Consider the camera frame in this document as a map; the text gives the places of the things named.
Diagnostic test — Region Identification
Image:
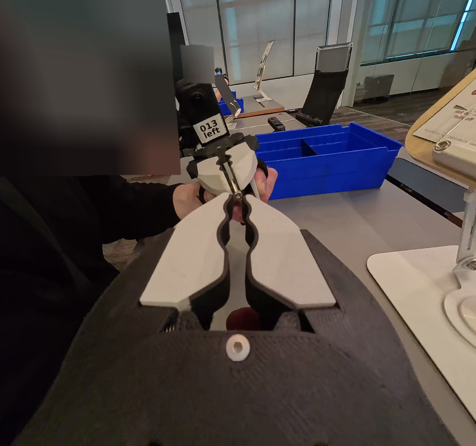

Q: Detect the black screen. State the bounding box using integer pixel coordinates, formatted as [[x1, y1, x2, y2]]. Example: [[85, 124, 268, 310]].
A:
[[167, 12, 186, 93]]

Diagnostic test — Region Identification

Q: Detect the metal bolt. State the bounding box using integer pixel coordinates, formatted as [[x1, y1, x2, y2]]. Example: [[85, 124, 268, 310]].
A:
[[219, 158, 244, 197]]

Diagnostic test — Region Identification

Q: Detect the grey desk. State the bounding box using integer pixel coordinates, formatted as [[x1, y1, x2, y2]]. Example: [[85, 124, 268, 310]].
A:
[[168, 146, 476, 446]]

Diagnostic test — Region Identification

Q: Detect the white plastic block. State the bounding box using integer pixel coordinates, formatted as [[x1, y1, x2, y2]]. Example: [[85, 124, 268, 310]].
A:
[[433, 135, 476, 189]]

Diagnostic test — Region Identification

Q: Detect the frosted glass partition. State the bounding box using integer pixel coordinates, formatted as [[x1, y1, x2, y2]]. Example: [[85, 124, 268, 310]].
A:
[[176, 0, 336, 83]]

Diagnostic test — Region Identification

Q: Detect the wooden table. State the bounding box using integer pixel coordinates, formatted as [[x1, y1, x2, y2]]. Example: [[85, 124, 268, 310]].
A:
[[231, 96, 285, 119]]

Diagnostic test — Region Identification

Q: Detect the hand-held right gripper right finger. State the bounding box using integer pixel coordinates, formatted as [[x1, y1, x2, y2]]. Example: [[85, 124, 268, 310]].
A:
[[241, 194, 337, 330]]

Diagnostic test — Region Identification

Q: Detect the person's left forearm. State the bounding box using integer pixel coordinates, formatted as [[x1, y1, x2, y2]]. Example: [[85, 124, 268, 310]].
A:
[[101, 176, 183, 246]]

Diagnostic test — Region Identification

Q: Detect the window with dark frame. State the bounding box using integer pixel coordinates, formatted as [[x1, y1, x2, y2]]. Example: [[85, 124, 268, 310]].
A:
[[361, 0, 476, 65]]

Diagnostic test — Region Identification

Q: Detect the black tilted panel stand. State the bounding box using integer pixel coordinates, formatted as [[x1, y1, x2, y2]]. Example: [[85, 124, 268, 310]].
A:
[[215, 73, 243, 121]]

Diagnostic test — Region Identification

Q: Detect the wooden board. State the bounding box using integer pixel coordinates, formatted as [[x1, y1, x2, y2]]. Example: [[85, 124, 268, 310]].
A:
[[406, 68, 476, 186]]

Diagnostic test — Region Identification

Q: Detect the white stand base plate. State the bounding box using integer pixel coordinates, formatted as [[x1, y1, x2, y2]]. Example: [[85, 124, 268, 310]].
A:
[[367, 244, 476, 425]]

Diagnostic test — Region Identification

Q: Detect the grey cabinet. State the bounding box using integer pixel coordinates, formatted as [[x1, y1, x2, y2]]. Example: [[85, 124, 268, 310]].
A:
[[363, 73, 396, 100]]

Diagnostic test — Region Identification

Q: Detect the person's left hand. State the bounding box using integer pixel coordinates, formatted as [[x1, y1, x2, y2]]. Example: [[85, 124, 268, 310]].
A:
[[173, 167, 279, 227]]

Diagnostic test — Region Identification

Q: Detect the tilted display stand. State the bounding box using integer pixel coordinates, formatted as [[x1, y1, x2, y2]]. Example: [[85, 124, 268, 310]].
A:
[[255, 40, 276, 103]]

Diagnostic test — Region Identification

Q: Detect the printed paper sheet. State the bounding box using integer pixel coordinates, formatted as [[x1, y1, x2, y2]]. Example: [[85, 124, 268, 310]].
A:
[[414, 81, 476, 143]]

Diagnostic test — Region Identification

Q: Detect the small blue bin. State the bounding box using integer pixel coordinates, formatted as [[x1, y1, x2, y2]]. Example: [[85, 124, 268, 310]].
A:
[[218, 91, 245, 116]]

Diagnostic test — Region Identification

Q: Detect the grey table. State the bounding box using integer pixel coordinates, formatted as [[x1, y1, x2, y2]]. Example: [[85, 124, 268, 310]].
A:
[[229, 109, 310, 142]]

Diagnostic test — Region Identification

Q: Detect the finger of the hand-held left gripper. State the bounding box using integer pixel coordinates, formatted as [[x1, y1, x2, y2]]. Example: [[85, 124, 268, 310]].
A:
[[228, 142, 258, 197], [196, 155, 236, 196]]

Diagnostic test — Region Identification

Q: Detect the black office chair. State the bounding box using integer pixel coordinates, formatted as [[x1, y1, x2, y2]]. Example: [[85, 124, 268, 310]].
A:
[[297, 42, 354, 128]]

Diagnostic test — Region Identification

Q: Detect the blue plastic bin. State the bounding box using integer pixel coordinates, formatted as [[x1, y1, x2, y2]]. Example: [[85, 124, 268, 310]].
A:
[[255, 122, 404, 201]]

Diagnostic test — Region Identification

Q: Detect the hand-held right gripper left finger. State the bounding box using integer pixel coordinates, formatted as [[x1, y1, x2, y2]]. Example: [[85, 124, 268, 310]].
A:
[[140, 192, 233, 330]]

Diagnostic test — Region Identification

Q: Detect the person's black clothing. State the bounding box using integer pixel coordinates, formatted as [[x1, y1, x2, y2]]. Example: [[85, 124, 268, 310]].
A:
[[0, 174, 124, 446]]

